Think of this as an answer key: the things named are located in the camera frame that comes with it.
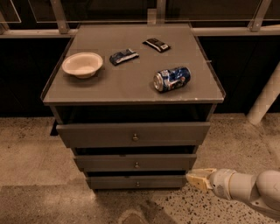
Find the white diagonal pole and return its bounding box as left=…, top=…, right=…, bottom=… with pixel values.
left=247, top=62, right=280, bottom=125

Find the black snack packet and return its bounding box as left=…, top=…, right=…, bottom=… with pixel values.
left=143, top=38, right=171, bottom=53

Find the grey top drawer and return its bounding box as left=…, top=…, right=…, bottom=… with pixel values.
left=57, top=122, right=210, bottom=148

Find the grey drawer cabinet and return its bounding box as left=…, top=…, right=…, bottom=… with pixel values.
left=42, top=24, right=225, bottom=179

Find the grey drawer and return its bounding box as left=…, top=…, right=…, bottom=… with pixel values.
left=74, top=154, right=196, bottom=172
left=87, top=175, right=186, bottom=190
left=57, top=122, right=210, bottom=148

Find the metal railing frame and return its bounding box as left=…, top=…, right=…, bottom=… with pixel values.
left=0, top=0, right=280, bottom=39

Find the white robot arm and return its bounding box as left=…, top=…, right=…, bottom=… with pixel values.
left=185, top=168, right=280, bottom=221

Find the grey bottom drawer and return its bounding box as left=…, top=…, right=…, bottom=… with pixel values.
left=87, top=175, right=186, bottom=190

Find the blue snack packet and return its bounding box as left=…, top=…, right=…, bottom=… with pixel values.
left=109, top=48, right=139, bottom=66

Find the blue crushed soda can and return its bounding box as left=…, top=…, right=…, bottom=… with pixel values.
left=153, top=66, right=191, bottom=93

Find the white paper bowl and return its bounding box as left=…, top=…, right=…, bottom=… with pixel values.
left=62, top=52, right=103, bottom=79

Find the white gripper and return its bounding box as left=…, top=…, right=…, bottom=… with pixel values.
left=186, top=168, right=235, bottom=200

